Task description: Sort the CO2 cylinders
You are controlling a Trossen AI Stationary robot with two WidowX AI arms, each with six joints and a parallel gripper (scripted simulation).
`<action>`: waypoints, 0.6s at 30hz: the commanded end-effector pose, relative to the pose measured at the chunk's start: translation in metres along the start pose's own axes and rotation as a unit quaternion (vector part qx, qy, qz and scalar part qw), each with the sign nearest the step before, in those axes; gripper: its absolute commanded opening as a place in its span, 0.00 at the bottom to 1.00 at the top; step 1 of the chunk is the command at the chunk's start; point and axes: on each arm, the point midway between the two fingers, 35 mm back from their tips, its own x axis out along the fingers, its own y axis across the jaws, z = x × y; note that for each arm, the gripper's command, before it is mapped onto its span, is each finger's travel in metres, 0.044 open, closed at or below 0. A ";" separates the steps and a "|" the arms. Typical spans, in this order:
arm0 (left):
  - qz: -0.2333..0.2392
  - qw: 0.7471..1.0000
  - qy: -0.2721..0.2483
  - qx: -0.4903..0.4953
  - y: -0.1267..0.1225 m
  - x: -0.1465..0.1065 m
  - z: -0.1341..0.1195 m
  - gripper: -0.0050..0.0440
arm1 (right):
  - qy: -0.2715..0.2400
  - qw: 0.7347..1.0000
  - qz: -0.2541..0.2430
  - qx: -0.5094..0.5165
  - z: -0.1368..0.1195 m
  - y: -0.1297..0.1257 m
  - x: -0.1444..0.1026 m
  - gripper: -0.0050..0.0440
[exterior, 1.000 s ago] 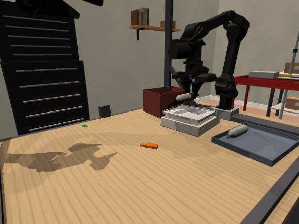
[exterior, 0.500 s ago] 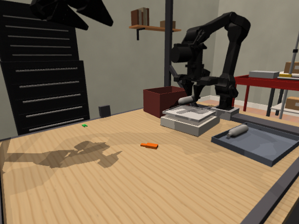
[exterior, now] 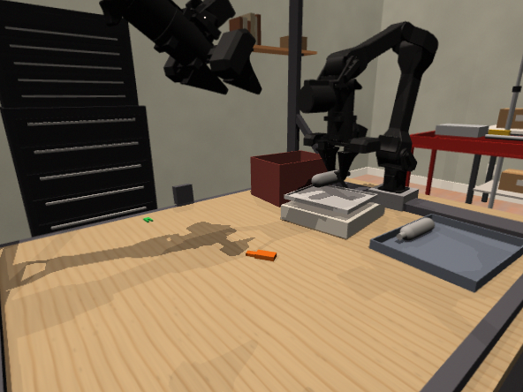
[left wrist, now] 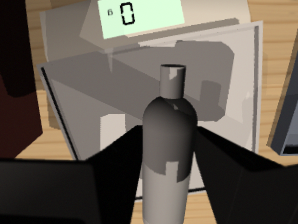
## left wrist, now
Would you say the grey gas cylinder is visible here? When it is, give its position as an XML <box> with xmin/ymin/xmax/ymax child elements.
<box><xmin>142</xmin><ymin>64</ymin><xmax>198</xmax><ymax>224</ymax></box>

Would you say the grey digital scale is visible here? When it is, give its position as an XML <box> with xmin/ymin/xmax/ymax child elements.
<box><xmin>36</xmin><ymin>0</ymin><xmax>263</xmax><ymax>160</ymax></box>

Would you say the red open-top box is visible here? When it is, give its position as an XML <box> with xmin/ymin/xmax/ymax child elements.
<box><xmin>0</xmin><ymin>0</ymin><xmax>43</xmax><ymax>158</ymax></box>

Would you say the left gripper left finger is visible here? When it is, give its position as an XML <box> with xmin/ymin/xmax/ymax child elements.
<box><xmin>0</xmin><ymin>125</ymin><xmax>143</xmax><ymax>224</ymax></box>

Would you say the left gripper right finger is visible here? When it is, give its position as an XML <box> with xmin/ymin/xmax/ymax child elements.
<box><xmin>194</xmin><ymin>126</ymin><xmax>298</xmax><ymax>224</ymax></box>

